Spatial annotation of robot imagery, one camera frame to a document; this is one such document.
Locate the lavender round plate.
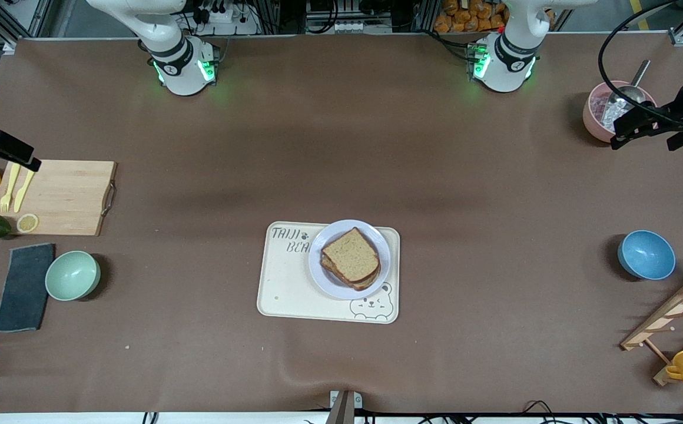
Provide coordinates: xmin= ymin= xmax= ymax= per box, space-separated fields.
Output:
xmin=309 ymin=220 xmax=391 ymax=300

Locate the brown bread slice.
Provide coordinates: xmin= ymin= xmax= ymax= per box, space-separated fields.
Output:
xmin=320 ymin=253 xmax=383 ymax=292
xmin=321 ymin=228 xmax=380 ymax=283

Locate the metal scoop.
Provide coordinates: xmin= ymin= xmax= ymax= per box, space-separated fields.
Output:
xmin=604 ymin=59 xmax=652 ymax=118

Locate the yellow plastic knife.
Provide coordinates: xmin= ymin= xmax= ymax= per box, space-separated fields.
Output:
xmin=14 ymin=168 xmax=39 ymax=213

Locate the yellow plastic fork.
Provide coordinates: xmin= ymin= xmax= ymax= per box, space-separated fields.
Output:
xmin=0 ymin=164 xmax=22 ymax=213

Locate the clear ice cubes pile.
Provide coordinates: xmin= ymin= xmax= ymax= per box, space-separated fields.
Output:
xmin=591 ymin=93 xmax=628 ymax=131

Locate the pink bowl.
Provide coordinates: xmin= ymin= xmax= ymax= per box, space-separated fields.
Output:
xmin=582 ymin=81 xmax=659 ymax=144

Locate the wooden cutting board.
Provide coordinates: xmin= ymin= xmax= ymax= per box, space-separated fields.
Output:
xmin=0 ymin=159 xmax=118 ymax=237

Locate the mint green bowl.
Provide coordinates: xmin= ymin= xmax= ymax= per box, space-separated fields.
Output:
xmin=45 ymin=251 xmax=101 ymax=302

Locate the dark grey cloth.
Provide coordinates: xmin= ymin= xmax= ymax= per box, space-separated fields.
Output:
xmin=0 ymin=243 xmax=55 ymax=333

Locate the blue bowl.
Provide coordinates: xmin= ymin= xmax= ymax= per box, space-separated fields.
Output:
xmin=617 ymin=230 xmax=676 ymax=280

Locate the wooden peg rack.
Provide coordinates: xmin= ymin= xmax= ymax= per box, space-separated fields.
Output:
xmin=620 ymin=272 xmax=683 ymax=387

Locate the orange buns pile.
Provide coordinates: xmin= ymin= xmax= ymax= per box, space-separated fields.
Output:
xmin=434 ymin=0 xmax=555 ymax=33

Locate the white power strip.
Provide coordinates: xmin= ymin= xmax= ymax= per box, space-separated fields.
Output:
xmin=199 ymin=3 xmax=249 ymax=24

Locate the cream bear print tray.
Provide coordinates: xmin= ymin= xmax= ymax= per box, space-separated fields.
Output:
xmin=257 ymin=221 xmax=400 ymax=324

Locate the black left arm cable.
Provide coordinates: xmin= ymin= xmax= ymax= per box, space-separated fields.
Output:
xmin=597 ymin=0 xmax=683 ymax=127

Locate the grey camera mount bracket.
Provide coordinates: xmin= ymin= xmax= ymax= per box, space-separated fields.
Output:
xmin=325 ymin=390 xmax=363 ymax=424

